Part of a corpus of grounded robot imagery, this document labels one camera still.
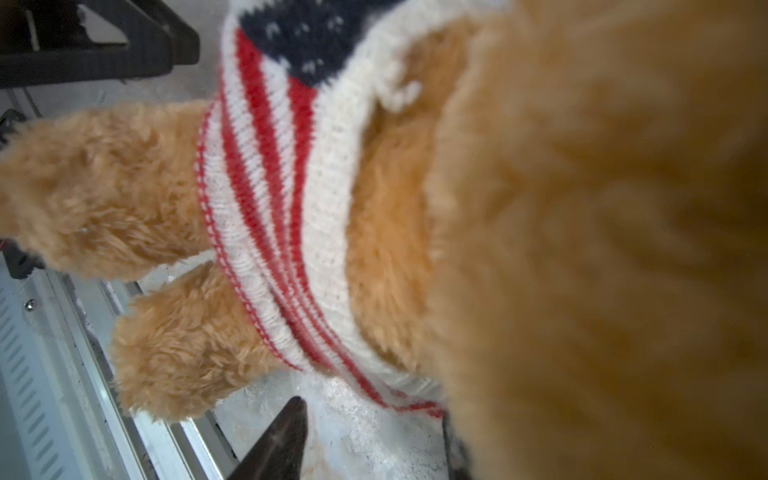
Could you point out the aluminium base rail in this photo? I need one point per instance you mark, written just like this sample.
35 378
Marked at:
60 418

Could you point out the tan plush teddy bear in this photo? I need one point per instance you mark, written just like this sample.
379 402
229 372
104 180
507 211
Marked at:
565 229

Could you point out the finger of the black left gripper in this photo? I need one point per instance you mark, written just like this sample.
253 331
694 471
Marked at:
120 42

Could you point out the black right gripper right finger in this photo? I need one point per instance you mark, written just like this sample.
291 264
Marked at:
456 456

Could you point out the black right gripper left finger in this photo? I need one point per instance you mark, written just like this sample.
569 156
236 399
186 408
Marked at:
278 453

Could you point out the red white striped knit sweater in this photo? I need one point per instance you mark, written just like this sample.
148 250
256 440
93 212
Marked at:
278 153

